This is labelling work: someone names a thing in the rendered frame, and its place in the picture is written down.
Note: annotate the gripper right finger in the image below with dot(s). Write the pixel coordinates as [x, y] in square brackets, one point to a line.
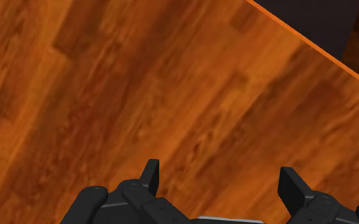
[316, 208]

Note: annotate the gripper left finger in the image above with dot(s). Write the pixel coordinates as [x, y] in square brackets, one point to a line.
[136, 198]

